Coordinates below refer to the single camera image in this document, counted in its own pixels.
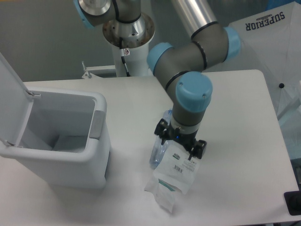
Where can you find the white metal base frame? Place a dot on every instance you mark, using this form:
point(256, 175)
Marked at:
point(108, 71)

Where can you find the white trash can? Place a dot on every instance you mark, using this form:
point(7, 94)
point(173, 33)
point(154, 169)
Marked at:
point(60, 135)

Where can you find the black device at table edge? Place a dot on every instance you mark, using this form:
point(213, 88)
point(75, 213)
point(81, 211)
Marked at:
point(293, 202)

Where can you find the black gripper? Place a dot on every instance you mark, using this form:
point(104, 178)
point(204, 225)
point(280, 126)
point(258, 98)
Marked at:
point(188, 141)

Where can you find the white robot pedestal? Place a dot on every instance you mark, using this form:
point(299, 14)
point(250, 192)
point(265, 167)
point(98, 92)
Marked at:
point(132, 61)

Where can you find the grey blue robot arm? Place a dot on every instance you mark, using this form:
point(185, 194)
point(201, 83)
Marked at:
point(179, 70)

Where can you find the white trash can lid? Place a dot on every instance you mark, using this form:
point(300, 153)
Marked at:
point(16, 103)

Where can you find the crushed clear plastic bottle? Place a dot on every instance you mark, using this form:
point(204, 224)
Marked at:
point(159, 149)

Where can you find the white plastic packaging bag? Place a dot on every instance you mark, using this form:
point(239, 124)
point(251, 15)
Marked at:
point(175, 173)

